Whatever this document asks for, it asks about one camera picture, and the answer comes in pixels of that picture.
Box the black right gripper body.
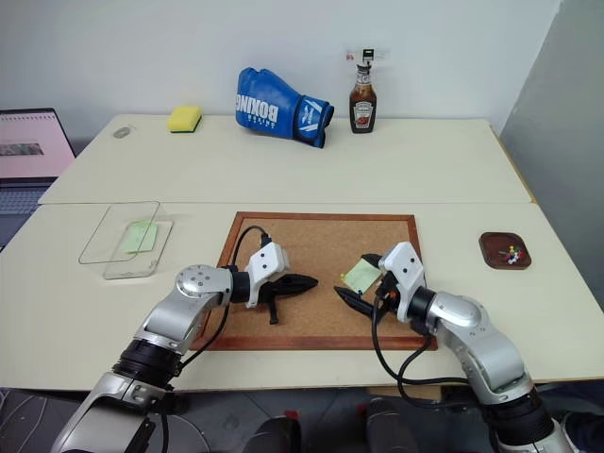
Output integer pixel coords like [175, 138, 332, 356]
[374, 270, 400, 319]

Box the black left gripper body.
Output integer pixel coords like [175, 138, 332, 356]
[257, 274, 296, 307]

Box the green sticky note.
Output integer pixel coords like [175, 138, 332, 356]
[119, 220, 159, 254]
[343, 260, 380, 293]

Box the brown wooden tray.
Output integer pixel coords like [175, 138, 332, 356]
[478, 230, 532, 273]

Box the clear plastic box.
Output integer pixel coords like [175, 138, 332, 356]
[77, 200, 176, 281]

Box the wood framed cork board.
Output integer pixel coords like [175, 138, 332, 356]
[203, 211, 439, 352]

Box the dark rounded shape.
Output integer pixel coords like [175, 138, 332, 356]
[256, 414, 304, 453]
[364, 396, 420, 453]

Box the ketchup bottle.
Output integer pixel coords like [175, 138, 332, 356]
[348, 61, 379, 135]

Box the blue boxing glove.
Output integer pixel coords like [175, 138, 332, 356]
[234, 66, 337, 150]

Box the yellow green sponge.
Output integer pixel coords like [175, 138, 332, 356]
[165, 105, 204, 135]

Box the white tag with black clip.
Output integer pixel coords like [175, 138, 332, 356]
[344, 45, 394, 65]

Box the grey laptop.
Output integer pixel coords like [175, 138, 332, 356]
[0, 108, 77, 252]

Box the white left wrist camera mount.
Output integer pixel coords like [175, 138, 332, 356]
[243, 243, 292, 309]

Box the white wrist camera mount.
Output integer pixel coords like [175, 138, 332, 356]
[243, 243, 292, 309]
[378, 242, 428, 325]

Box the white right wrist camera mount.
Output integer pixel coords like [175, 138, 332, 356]
[378, 242, 428, 325]

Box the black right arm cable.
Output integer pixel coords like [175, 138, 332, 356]
[370, 290, 469, 403]

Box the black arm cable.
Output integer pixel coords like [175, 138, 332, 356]
[175, 226, 274, 378]
[370, 290, 469, 403]

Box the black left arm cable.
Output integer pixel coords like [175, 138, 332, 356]
[175, 226, 274, 378]

